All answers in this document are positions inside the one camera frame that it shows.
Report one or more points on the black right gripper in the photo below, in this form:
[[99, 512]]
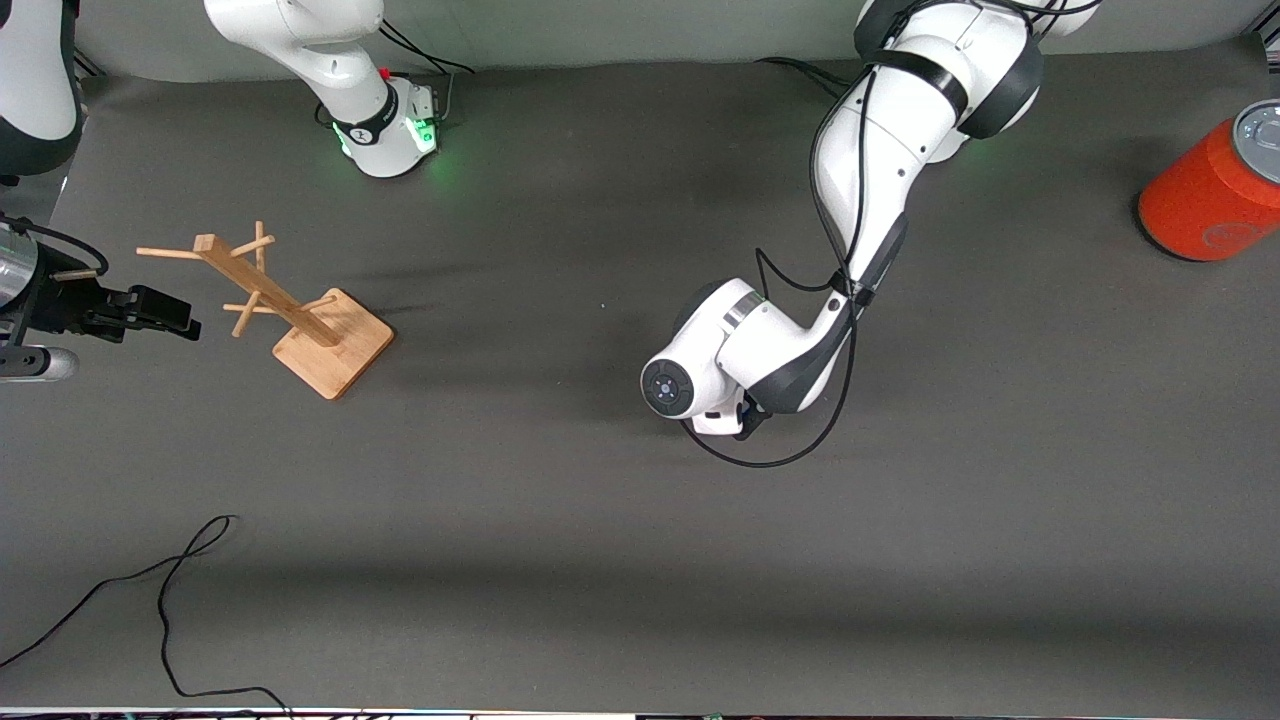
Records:
[[58, 304]]

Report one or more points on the wooden cup rack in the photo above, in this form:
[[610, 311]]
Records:
[[335, 345]]

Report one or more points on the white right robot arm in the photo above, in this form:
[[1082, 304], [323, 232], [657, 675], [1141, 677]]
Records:
[[370, 110]]

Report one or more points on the orange cylinder with grey top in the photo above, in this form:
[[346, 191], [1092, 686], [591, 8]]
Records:
[[1210, 190]]

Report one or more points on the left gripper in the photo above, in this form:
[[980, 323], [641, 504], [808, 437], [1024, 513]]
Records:
[[751, 424]]

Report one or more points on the grey metal frame bar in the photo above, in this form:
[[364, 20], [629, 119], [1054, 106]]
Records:
[[90, 65]]

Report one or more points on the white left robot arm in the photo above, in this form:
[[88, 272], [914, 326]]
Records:
[[870, 170]]

